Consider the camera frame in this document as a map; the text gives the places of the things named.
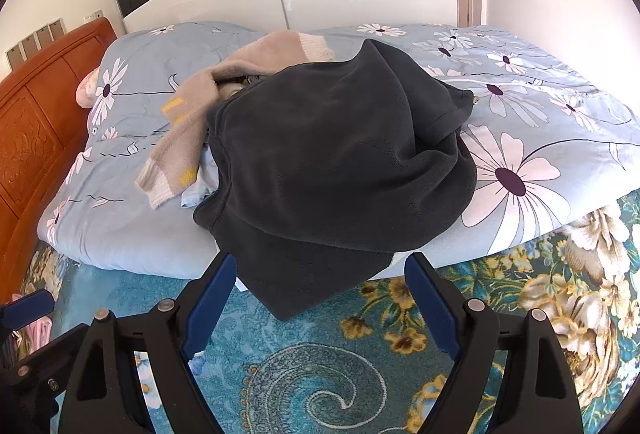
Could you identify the dark grey fleece garment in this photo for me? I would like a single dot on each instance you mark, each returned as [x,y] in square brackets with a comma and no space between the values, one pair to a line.
[325,154]

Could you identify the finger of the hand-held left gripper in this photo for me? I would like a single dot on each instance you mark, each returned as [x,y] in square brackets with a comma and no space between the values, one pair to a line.
[45,364]
[25,306]

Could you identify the grey wall switch plate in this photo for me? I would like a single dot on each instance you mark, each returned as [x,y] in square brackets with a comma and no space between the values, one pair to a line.
[30,45]
[15,54]
[57,28]
[43,37]

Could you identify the white wall socket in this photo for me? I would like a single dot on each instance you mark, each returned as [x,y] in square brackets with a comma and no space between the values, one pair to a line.
[93,15]

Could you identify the light blue floral quilt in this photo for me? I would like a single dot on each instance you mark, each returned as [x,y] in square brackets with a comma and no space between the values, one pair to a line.
[140,224]

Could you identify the orange wooden headboard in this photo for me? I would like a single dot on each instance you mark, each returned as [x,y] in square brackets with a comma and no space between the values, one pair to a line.
[30,139]

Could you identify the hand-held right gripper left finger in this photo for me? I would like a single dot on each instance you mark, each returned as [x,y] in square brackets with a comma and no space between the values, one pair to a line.
[207,309]

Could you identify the pink plush pillow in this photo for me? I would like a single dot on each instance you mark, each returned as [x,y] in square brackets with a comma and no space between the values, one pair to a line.
[86,89]

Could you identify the beige knit sweater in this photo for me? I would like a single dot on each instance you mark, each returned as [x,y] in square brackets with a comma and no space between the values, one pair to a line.
[200,94]

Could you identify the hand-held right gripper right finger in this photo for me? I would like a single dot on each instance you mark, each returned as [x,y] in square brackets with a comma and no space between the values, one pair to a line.
[432,309]

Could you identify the teal floral bed blanket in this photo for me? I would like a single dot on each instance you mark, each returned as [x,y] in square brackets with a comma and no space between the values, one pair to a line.
[310,349]

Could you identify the light blue garment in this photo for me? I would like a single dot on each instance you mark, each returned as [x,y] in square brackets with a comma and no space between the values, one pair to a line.
[195,196]

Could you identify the pink cloth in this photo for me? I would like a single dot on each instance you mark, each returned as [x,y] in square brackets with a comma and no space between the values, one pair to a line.
[40,331]

